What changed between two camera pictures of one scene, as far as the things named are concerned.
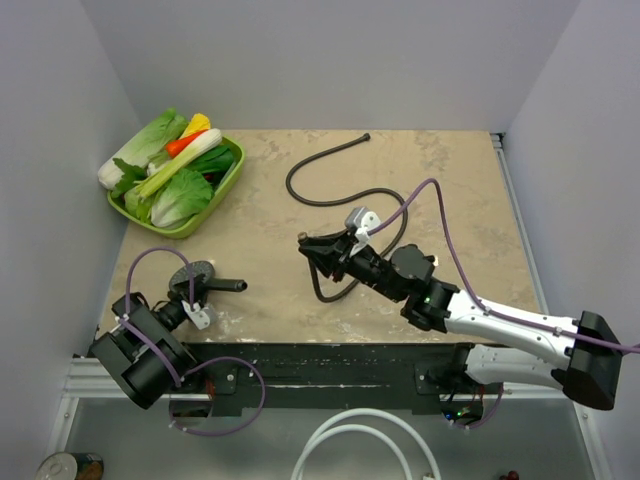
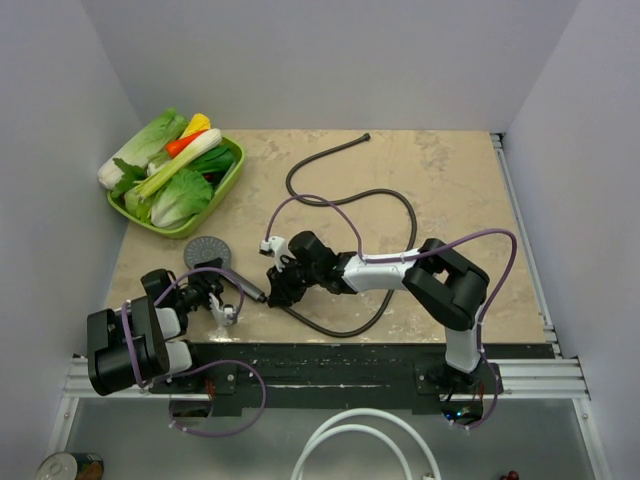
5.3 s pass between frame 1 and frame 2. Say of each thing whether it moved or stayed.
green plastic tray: stayed
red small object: stayed
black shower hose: moved
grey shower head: moved
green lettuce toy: stayed
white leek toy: stayed
